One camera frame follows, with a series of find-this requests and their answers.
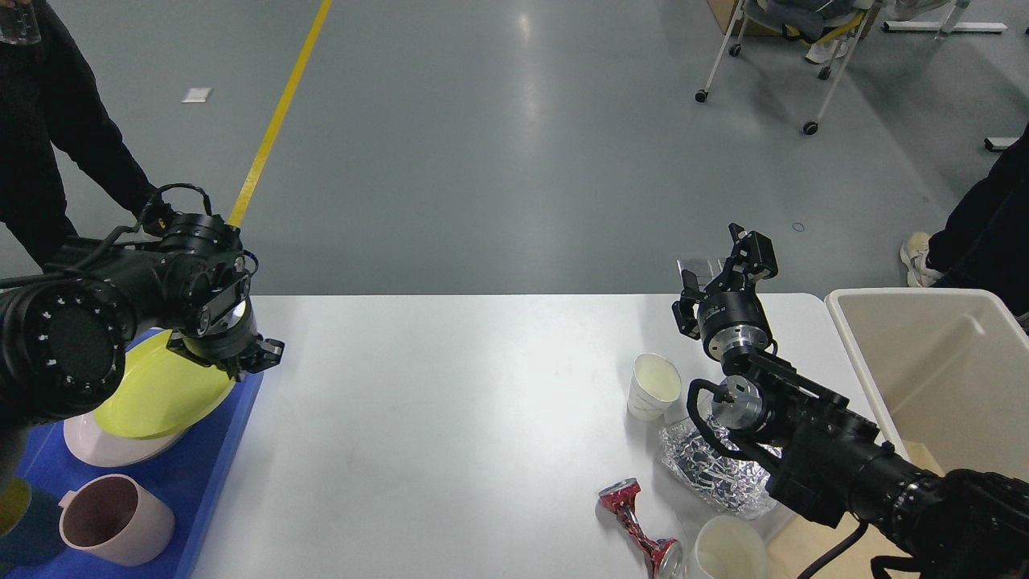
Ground pink plate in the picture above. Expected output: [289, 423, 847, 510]
[62, 412, 190, 468]

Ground crumpled foil tray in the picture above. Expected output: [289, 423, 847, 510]
[658, 418, 777, 520]

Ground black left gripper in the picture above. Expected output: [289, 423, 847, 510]
[166, 298, 285, 382]

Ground blue plastic tray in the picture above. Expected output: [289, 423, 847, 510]
[6, 374, 262, 578]

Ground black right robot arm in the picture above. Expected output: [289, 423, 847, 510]
[672, 223, 1028, 578]

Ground white rolling chair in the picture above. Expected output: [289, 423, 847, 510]
[694, 1, 879, 136]

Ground person at edge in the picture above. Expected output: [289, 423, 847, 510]
[900, 131, 1028, 327]
[1, 1, 176, 266]

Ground pink mug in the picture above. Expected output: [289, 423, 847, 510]
[58, 474, 175, 567]

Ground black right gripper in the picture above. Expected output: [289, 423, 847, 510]
[672, 223, 779, 360]

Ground beige plastic bin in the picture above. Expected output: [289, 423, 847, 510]
[826, 287, 1028, 479]

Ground person at right edge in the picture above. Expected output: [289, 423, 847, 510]
[900, 131, 1028, 327]

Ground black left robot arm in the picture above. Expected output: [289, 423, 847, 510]
[1, 193, 285, 483]

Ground dark teal cup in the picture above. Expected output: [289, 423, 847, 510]
[1, 477, 67, 575]

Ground white paper cup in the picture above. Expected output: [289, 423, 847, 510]
[627, 353, 683, 421]
[684, 515, 769, 578]

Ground person at left edge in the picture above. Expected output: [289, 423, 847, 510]
[1, 1, 176, 266]

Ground crushed red can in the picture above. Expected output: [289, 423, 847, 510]
[596, 478, 684, 578]

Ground yellow plate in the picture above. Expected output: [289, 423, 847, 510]
[93, 330, 236, 440]

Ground metal floor plates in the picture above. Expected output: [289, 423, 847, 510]
[677, 257, 724, 289]

